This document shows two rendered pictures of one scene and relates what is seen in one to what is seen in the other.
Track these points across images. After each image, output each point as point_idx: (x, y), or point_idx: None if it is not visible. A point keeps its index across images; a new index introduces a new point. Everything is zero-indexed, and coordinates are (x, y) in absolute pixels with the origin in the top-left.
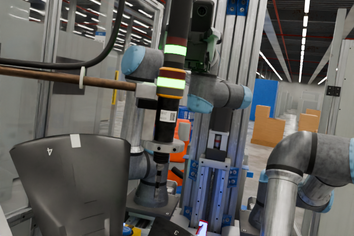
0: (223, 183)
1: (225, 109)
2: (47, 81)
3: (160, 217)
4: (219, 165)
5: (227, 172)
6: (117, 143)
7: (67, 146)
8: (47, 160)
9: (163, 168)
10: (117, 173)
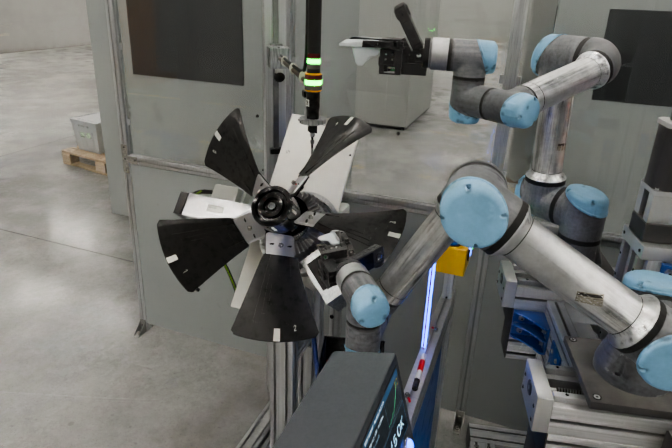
0: None
1: (660, 145)
2: (505, 82)
3: (404, 211)
4: (635, 245)
5: (645, 264)
6: (363, 128)
7: (343, 123)
8: (332, 128)
9: (574, 219)
10: (341, 144)
